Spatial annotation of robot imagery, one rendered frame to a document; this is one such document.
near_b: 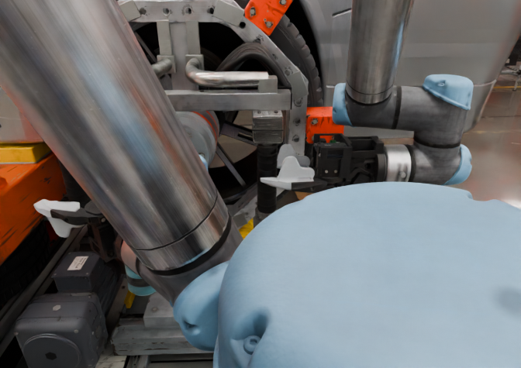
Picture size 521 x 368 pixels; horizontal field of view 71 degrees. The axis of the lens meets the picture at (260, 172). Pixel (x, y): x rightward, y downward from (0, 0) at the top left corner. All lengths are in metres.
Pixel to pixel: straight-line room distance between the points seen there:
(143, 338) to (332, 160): 0.89
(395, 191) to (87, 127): 0.15
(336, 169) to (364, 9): 0.26
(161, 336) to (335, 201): 1.15
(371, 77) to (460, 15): 0.61
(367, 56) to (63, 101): 0.42
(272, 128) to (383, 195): 0.46
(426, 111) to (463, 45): 0.54
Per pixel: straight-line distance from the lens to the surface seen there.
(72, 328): 1.07
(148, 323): 1.29
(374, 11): 0.49
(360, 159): 0.66
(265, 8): 0.79
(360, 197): 0.16
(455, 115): 0.66
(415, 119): 0.65
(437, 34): 1.13
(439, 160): 0.68
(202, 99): 0.62
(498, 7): 1.21
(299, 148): 0.86
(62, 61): 0.20
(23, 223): 1.20
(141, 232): 0.24
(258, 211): 0.68
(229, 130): 0.95
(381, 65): 0.55
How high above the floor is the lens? 1.12
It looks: 25 degrees down
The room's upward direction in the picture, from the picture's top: straight up
